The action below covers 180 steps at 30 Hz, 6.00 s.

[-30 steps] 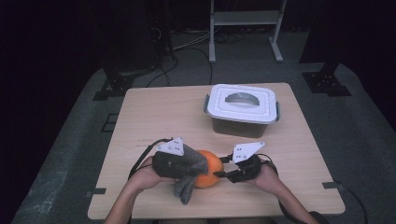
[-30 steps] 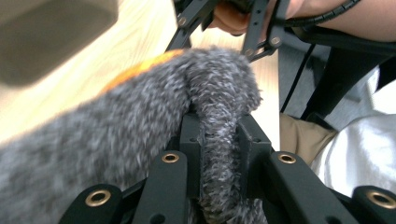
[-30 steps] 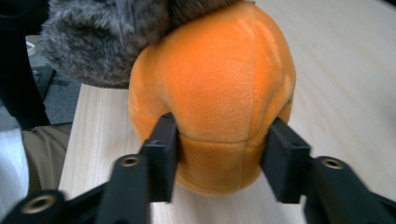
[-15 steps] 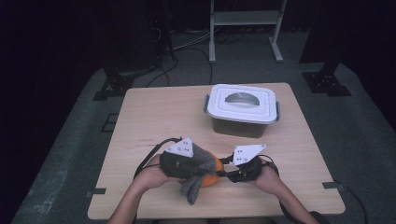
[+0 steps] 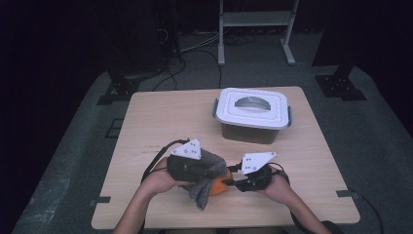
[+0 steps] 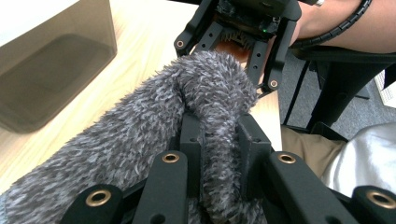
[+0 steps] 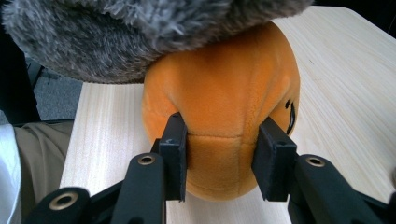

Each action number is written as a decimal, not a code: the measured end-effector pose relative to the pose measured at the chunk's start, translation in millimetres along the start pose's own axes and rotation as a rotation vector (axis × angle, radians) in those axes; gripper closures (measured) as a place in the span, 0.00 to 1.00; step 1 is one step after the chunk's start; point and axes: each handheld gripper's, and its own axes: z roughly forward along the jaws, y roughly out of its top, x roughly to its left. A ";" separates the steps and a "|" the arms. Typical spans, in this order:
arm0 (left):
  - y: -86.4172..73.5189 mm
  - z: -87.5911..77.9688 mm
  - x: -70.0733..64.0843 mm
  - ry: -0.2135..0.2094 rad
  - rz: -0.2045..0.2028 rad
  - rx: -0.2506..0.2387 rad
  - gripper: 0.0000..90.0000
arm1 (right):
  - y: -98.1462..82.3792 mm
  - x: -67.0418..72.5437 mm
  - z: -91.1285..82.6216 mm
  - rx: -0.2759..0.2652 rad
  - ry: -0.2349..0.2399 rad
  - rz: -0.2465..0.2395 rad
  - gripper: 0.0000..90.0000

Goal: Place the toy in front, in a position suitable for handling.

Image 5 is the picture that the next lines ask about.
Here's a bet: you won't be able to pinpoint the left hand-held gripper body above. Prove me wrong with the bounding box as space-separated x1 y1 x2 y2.
166 138 215 182

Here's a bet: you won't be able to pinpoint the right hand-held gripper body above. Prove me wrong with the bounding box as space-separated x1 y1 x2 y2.
235 151 277 193

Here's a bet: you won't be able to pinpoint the orange plush toy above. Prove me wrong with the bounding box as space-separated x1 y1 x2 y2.
207 169 234 197

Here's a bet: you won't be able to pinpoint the clear plastic storage box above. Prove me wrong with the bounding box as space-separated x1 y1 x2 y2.
212 98 292 145

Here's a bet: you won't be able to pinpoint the grey fluffy cloth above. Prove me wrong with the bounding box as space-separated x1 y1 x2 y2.
186 149 228 212

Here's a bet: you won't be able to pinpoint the white container lid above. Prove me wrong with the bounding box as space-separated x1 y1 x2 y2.
212 87 292 131

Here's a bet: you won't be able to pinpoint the person's right hand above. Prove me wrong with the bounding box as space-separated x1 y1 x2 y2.
259 169 293 204

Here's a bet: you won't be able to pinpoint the person's left hand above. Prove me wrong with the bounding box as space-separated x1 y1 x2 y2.
140 159 191 198

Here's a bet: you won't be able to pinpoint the black metal stand base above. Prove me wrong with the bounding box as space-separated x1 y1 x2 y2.
95 62 169 106
313 48 368 101

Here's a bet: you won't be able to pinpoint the black tape strip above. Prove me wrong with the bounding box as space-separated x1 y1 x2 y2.
89 196 112 208
335 189 360 200

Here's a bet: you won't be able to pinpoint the white metal stand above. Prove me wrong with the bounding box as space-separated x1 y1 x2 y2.
217 0 300 67

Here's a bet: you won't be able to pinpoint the right hand-held gripper cable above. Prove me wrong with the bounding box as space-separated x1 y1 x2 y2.
267 161 310 234

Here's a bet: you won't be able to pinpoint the hand-held gripper cable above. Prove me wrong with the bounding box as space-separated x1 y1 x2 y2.
140 138 191 183
267 161 310 234

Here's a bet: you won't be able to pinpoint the left hand-held gripper cable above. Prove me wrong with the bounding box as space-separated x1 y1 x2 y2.
140 138 191 183

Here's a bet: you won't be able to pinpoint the black floor tape frame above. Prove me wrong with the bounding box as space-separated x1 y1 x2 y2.
105 118 125 139

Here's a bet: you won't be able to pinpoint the black looping floor cable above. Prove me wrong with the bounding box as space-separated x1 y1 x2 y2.
152 48 225 92

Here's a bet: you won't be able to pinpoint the white floor cables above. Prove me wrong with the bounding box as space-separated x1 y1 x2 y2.
178 32 222 55

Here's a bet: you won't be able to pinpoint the thin black floor cable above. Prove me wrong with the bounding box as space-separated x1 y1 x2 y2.
349 188 385 234

